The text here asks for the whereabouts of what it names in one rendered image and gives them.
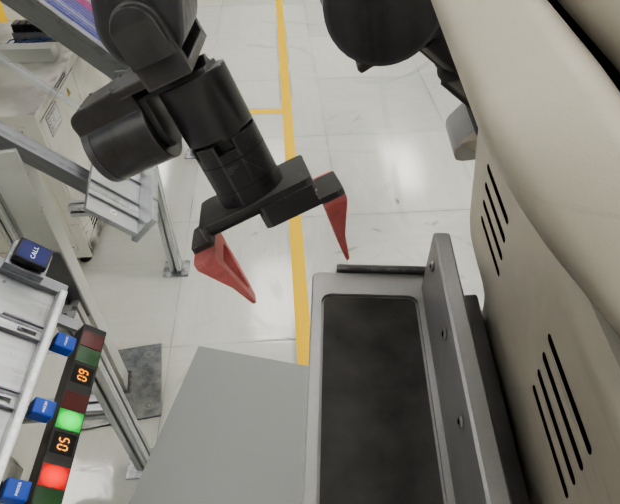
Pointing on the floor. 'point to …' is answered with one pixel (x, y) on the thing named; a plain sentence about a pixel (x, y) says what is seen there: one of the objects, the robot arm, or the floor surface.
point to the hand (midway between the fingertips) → (296, 271)
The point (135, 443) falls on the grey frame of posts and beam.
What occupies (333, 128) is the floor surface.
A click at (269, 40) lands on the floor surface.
